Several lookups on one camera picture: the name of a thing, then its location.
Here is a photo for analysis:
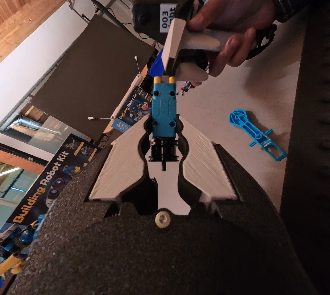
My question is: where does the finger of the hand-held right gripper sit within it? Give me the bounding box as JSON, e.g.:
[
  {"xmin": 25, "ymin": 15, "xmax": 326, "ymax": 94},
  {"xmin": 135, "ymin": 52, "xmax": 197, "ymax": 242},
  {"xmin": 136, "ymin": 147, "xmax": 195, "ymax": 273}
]
[{"xmin": 164, "ymin": 18, "xmax": 209, "ymax": 82}]

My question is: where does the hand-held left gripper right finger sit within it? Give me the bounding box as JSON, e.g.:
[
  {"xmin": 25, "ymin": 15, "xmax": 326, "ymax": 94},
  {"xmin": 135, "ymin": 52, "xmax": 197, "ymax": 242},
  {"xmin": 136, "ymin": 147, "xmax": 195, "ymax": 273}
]
[{"xmin": 177, "ymin": 115, "xmax": 238, "ymax": 209}]

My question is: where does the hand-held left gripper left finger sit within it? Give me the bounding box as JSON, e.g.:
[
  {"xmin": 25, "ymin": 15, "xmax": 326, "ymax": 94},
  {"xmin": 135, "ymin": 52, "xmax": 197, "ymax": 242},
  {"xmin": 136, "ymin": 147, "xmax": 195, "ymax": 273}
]
[{"xmin": 88, "ymin": 114, "xmax": 158, "ymax": 202}]

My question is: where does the blue brick separator tool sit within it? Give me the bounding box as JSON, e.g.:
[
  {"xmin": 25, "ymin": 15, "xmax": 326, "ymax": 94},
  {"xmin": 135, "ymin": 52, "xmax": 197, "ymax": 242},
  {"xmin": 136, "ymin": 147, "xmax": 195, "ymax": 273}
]
[{"xmin": 228, "ymin": 109, "xmax": 288, "ymax": 162}]

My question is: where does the blue grey brick assembly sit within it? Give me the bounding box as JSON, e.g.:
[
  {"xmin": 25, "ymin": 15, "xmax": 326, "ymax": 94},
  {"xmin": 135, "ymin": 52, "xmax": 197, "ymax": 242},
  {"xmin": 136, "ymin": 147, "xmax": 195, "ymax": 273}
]
[{"xmin": 148, "ymin": 76, "xmax": 181, "ymax": 171}]

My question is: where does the white desk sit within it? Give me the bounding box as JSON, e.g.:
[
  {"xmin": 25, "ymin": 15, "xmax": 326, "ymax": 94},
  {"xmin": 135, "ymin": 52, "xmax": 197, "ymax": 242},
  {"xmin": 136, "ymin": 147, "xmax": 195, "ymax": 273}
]
[{"xmin": 177, "ymin": 10, "xmax": 308, "ymax": 214}]

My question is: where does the person's right hand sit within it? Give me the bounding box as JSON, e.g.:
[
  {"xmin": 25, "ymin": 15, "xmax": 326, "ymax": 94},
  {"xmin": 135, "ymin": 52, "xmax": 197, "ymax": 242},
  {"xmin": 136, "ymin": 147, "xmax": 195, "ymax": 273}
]
[{"xmin": 186, "ymin": 0, "xmax": 278, "ymax": 77}]

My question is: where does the blue plastic bin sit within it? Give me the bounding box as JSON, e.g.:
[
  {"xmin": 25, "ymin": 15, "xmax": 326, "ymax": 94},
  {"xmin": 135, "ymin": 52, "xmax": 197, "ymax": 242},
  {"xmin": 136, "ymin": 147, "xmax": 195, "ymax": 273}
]
[{"xmin": 146, "ymin": 48, "xmax": 166, "ymax": 78}]

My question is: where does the pile of small brick parts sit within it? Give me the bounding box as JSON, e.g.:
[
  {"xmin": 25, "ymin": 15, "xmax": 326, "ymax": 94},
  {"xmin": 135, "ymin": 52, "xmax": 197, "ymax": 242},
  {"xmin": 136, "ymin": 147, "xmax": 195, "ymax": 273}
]
[{"xmin": 180, "ymin": 81, "xmax": 197, "ymax": 97}]

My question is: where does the large robot kit box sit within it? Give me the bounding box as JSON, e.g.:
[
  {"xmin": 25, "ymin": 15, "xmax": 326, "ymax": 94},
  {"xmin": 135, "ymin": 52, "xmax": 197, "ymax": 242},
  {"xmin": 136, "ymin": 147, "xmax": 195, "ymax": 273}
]
[{"xmin": 6, "ymin": 133, "xmax": 103, "ymax": 224}]

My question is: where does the white bar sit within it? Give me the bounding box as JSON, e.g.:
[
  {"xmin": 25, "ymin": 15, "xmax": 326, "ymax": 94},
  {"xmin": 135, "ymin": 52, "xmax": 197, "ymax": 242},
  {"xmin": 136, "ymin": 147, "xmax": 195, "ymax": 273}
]
[{"xmin": 110, "ymin": 74, "xmax": 143, "ymax": 122}]

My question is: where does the black board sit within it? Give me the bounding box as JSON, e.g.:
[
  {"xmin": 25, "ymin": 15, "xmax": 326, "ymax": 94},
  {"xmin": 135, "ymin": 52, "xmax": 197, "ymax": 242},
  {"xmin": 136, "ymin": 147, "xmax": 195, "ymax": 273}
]
[{"xmin": 32, "ymin": 14, "xmax": 157, "ymax": 141}]

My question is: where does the grey blue toy robot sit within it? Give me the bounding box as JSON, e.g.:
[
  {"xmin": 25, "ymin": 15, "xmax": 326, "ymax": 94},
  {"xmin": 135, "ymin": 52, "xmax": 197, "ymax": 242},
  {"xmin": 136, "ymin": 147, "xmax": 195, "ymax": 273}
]
[{"xmin": 0, "ymin": 220, "xmax": 44, "ymax": 258}]

